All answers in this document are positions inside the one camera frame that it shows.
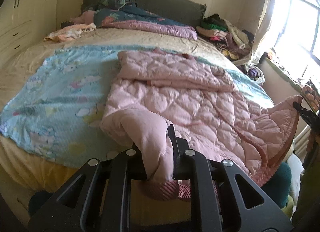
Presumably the cream window curtain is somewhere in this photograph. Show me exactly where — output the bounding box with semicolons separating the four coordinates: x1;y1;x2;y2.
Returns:
235;0;276;66

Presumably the window with dark frame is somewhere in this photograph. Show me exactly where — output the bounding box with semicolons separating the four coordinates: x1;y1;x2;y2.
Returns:
273;0;319;59

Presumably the cluttered green windowsill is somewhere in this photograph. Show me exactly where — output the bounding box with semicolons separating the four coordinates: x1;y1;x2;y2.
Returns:
258;53;319;112

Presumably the dark green headboard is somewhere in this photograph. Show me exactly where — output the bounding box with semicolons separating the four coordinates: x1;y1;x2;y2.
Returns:
81;0;206;27

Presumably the bag with purple clothes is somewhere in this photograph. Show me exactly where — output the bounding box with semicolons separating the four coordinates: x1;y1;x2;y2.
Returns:
244;64;265;86

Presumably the beige bed sheet mattress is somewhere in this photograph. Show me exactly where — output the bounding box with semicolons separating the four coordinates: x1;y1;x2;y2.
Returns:
0;27;253;195

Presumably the pile of mixed clothes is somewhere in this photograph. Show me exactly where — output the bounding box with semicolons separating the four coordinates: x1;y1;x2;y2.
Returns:
196;14;255;62

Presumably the peach white small cloth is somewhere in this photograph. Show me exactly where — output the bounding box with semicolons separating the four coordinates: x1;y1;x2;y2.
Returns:
44;23;96;42

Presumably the purple and teal floral quilt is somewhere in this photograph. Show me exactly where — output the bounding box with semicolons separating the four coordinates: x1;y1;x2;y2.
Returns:
71;0;197;41

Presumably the pink quilted padded jacket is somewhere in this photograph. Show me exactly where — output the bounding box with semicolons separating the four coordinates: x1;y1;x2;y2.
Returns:
100;49;303;201

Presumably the light blue cartoon sheet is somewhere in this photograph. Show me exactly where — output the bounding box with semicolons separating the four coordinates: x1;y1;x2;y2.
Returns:
1;45;275;180

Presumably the cream wardrobe with drawers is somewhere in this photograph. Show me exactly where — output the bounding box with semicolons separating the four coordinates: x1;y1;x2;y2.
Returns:
1;0;57;64

